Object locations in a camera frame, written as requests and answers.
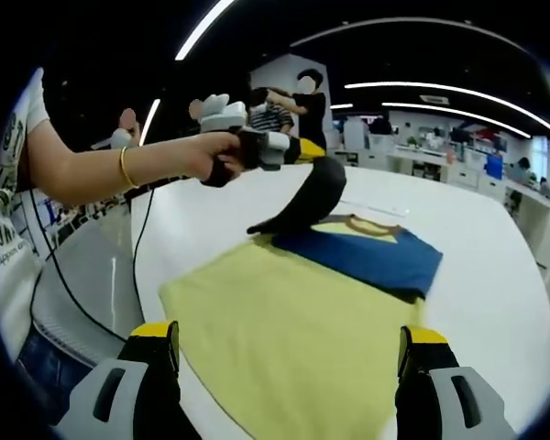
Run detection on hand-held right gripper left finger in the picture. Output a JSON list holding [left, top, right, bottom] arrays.
[[54, 320, 182, 440]]

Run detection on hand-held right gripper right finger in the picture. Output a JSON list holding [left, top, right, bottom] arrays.
[[394, 324, 517, 440]]

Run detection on yellow blue grey garment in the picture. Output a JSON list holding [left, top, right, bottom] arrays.
[[158, 154, 445, 440]]

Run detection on person's left hand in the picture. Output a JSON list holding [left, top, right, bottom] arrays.
[[178, 131, 246, 181]]

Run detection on wide white pillar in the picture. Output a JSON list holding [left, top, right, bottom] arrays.
[[249, 53, 336, 138]]

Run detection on person's blue jeans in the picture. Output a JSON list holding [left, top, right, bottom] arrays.
[[16, 320, 102, 416]]

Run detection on long ceiling light strip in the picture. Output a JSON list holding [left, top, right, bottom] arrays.
[[173, 0, 238, 61]]

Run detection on gold bangle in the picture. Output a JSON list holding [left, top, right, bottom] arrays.
[[118, 145, 139, 189]]

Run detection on curved ceiling light strip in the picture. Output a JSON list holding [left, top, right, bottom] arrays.
[[381, 102, 532, 139], [343, 81, 550, 139]]

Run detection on long white lab counter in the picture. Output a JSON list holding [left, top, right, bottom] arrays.
[[343, 148, 550, 279]]

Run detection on black cable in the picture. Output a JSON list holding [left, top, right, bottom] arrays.
[[25, 185, 157, 344]]

